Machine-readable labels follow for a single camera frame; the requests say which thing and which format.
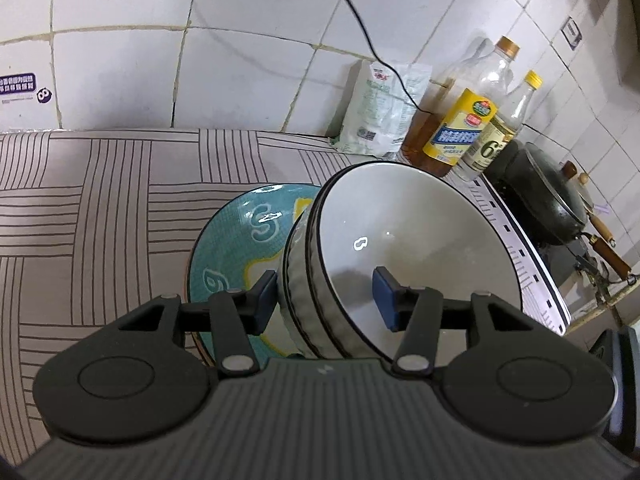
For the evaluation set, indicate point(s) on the black wok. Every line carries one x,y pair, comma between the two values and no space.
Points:
540,200

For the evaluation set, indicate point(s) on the white bowl with black rim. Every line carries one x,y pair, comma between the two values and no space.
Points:
400,220

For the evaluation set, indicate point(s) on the glass wok lid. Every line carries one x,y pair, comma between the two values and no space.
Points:
560,180

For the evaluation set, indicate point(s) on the white plastic bag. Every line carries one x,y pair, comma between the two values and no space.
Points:
375,110

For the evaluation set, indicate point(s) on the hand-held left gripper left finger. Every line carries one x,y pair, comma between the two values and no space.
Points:
264,300

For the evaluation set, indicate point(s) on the purple wall sticker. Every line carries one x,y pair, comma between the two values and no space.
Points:
22,89

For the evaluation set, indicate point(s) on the striped table mat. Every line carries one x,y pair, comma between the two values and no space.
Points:
100,200

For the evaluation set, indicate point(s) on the blue plate with egg print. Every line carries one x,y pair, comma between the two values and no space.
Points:
235,240

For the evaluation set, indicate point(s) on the gas stove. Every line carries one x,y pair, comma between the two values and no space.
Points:
560,260

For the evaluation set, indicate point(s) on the yellow cap vinegar bottle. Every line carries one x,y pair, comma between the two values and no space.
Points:
492,147

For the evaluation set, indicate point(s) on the amber oil bottle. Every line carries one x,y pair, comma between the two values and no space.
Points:
425,130

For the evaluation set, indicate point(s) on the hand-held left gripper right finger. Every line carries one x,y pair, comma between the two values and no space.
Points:
385,300

